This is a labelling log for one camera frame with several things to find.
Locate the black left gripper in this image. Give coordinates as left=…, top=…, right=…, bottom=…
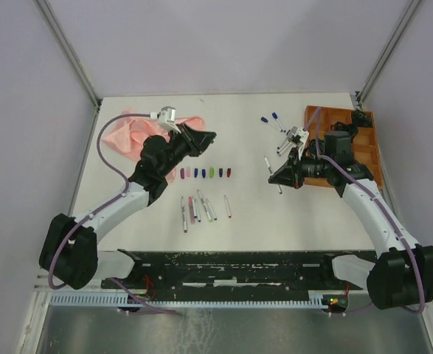
left=160, top=122, right=218, bottom=177

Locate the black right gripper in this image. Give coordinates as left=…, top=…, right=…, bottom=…
left=269, top=145, right=332, bottom=190

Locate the lavender capped marker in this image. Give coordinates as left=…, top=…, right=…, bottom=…
left=277, top=144, right=291, bottom=156

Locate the lime green capped marker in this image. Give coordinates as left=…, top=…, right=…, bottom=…
left=197, top=190, right=213, bottom=223

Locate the blue capped marker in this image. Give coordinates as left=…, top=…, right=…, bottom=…
left=194, top=199, right=201, bottom=223
left=192, top=198, right=198, bottom=222
left=206, top=198, right=218, bottom=221

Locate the magenta capped whiteboard marker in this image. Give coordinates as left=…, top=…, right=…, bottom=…
left=181, top=196, right=188, bottom=233

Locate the pink translucent highlighter pen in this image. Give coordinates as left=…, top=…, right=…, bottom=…
left=188, top=196, right=195, bottom=224

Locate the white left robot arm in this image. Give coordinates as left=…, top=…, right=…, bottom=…
left=39, top=123, right=216, bottom=290

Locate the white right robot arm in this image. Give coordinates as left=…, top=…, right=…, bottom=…
left=268, top=128, right=433, bottom=313

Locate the black capped marker right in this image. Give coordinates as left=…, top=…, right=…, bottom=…
left=277, top=142, right=290, bottom=155

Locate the black capped marker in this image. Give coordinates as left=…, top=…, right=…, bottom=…
left=277, top=142, right=290, bottom=155
left=276, top=139, right=288, bottom=153

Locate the black capped marker left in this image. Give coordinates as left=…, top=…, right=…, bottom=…
left=276, top=139, right=288, bottom=153

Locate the far blue marker left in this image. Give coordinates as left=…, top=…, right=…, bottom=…
left=260, top=117, right=284, bottom=133

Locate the far blue marker right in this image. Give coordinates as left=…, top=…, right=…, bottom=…
left=272, top=112, right=286, bottom=132

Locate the pink satin cloth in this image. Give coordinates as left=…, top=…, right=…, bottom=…
left=100, top=111, right=205, bottom=162

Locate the dark rolled tie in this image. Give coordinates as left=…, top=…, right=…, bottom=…
left=330, top=122, right=358, bottom=142
left=351, top=109, right=373, bottom=128

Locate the orange wooden divider tray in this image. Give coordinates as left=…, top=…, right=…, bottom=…
left=305, top=107, right=383, bottom=190

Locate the dark rolled tie top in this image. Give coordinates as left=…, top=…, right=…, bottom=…
left=351, top=109, right=373, bottom=128

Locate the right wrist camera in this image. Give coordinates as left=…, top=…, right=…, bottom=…
left=287, top=126, right=309, bottom=159

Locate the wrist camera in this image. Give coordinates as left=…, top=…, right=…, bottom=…
left=287, top=126, right=309, bottom=159
left=150, top=106, right=181, bottom=133

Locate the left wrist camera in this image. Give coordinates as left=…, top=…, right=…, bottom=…
left=150, top=106, right=181, bottom=133

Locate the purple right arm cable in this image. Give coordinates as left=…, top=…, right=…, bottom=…
left=302, top=106, right=427, bottom=318

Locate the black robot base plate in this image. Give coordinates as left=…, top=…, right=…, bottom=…
left=121, top=251, right=355, bottom=300

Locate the aluminium frame post left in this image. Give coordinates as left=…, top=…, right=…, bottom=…
left=33, top=0, right=101, bottom=107

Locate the aluminium frame post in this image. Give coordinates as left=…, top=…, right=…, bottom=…
left=351, top=0, right=424, bottom=110
left=33, top=0, right=101, bottom=107

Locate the aluminium frame post right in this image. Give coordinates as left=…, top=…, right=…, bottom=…
left=351, top=0, right=424, bottom=110

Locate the light blue cable duct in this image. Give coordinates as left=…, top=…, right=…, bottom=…
left=49, top=291, right=347, bottom=309

